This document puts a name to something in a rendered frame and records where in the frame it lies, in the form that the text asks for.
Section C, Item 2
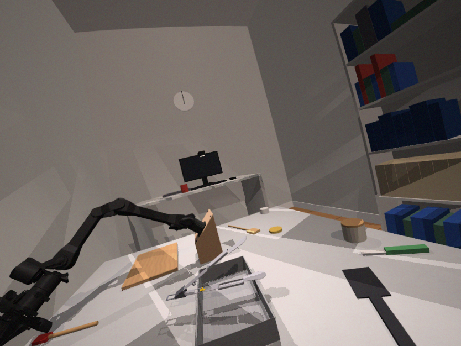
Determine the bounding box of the black spatula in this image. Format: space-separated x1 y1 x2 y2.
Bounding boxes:
342 267 416 346

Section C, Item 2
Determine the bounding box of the yellow flat disc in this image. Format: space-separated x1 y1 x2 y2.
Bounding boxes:
269 227 282 234

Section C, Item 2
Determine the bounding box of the grey cylindrical container with tan lid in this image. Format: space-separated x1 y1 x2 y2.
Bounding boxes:
341 218 367 243

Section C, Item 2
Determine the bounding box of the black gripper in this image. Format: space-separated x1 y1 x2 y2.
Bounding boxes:
0 286 52 346

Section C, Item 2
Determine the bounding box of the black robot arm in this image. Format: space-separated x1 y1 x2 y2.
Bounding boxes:
3 198 206 305

